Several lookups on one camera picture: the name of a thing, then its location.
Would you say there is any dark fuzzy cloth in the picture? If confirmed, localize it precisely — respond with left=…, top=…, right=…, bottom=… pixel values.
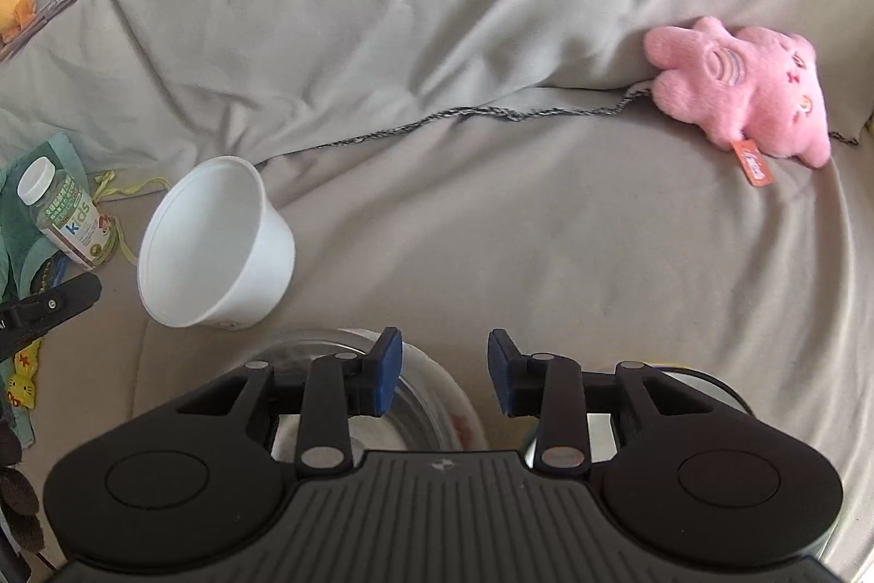
left=0, top=412, right=45, bottom=557

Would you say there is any white plastic bowl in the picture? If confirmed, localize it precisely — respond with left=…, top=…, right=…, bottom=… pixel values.
left=137, top=156, right=297, bottom=330

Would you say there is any stainless steel bowl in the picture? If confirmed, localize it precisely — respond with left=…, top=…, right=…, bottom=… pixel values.
left=263, top=329, right=489, bottom=454

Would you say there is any pink plush toy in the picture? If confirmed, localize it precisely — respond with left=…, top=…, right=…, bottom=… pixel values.
left=643, top=16, right=832, bottom=189

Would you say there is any yellow toy with red crosses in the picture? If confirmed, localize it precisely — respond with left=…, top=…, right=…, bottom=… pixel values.
left=3, top=344, right=42, bottom=410

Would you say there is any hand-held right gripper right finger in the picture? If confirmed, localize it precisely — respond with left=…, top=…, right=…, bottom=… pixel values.
left=486, top=329, right=747, bottom=478

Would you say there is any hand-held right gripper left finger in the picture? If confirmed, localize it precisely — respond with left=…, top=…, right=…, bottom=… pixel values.
left=176, top=327, right=405, bottom=478

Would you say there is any white pink-floral deep plate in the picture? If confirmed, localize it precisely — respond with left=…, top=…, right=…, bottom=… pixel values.
left=410, top=344, right=493, bottom=453

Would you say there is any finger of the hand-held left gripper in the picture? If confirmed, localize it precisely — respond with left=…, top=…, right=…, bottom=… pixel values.
left=0, top=272, right=103, bottom=362

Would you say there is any white-capped supplement bottle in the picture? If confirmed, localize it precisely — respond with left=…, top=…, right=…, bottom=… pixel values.
left=15, top=156, right=117, bottom=271

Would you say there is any green towel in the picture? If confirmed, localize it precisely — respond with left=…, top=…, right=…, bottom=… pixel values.
left=0, top=136, right=90, bottom=297

